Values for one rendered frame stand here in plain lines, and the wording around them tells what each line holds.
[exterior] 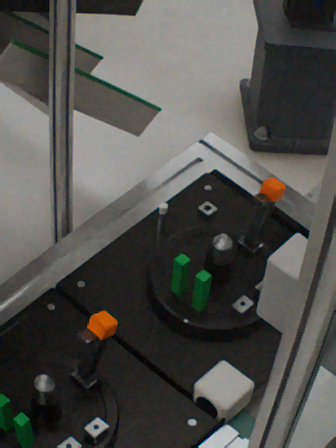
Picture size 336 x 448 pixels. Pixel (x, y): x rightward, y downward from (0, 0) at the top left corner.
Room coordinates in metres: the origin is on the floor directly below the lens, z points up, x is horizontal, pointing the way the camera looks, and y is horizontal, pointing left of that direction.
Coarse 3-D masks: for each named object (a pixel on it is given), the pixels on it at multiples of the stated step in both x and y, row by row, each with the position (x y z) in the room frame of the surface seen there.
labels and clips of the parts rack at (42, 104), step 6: (6, 84) 0.79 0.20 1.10; (12, 84) 0.79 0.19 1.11; (12, 90) 0.79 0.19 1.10; (18, 90) 0.78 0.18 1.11; (24, 90) 0.77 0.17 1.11; (24, 96) 0.77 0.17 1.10; (30, 96) 0.76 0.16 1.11; (36, 96) 0.76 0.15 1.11; (30, 102) 0.76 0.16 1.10; (36, 102) 0.76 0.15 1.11; (42, 102) 0.75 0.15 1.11; (48, 102) 0.75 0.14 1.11; (42, 108) 0.75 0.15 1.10; (48, 108) 0.75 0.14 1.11; (48, 114) 0.75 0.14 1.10
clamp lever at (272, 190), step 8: (264, 184) 0.70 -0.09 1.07; (272, 184) 0.70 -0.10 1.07; (280, 184) 0.70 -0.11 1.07; (264, 192) 0.70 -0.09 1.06; (272, 192) 0.69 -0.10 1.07; (280, 192) 0.70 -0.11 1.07; (256, 200) 0.68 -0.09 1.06; (264, 200) 0.68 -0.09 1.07; (272, 200) 0.69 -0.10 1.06; (264, 208) 0.69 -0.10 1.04; (272, 208) 0.69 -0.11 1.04; (256, 216) 0.69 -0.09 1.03; (264, 216) 0.69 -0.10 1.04; (256, 224) 0.68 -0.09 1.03; (264, 224) 0.69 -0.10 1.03; (248, 232) 0.68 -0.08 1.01; (256, 232) 0.68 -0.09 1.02; (248, 240) 0.68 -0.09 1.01; (256, 240) 0.68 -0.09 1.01
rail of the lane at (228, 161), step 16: (192, 144) 0.86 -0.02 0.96; (208, 144) 0.87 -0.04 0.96; (224, 144) 0.87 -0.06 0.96; (208, 160) 0.84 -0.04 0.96; (224, 160) 0.85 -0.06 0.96; (240, 160) 0.84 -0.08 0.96; (224, 176) 0.82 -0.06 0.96; (240, 176) 0.82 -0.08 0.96; (256, 176) 0.82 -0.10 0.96; (272, 176) 0.82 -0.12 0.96; (240, 192) 0.80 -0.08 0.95; (256, 192) 0.79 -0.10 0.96; (288, 192) 0.80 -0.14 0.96; (288, 208) 0.77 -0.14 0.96; (304, 208) 0.78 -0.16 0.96; (288, 224) 0.74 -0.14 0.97; (304, 224) 0.75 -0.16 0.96
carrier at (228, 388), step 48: (192, 192) 0.77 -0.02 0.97; (144, 240) 0.70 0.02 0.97; (192, 240) 0.69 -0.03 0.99; (240, 240) 0.68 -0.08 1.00; (288, 240) 0.72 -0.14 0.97; (96, 288) 0.62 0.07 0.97; (144, 288) 0.63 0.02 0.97; (192, 288) 0.62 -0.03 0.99; (240, 288) 0.63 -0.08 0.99; (144, 336) 0.57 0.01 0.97; (192, 336) 0.57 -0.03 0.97; (240, 336) 0.58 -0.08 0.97; (192, 384) 0.51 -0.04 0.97; (240, 384) 0.50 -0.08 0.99
